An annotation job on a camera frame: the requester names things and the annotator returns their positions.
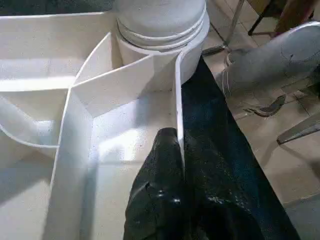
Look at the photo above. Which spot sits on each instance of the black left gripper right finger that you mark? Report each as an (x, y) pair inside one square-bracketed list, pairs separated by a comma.
[(220, 200)]

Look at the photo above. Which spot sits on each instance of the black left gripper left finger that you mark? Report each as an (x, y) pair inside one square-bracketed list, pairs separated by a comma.
[(157, 195)]

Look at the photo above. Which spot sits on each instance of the white plastic table leg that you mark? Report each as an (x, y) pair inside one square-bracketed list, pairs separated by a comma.
[(160, 17)]

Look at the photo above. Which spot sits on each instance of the white plastic table top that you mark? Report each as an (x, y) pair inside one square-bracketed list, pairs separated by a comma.
[(50, 50)]

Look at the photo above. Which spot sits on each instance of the grey robot leg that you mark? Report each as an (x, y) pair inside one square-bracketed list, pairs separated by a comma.
[(270, 60)]

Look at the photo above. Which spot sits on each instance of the brown wooden chair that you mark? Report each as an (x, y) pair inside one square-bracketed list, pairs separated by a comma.
[(285, 12)]

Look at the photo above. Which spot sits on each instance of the grey metal frame bar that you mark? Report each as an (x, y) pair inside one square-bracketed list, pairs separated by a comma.
[(231, 25), (300, 131)]

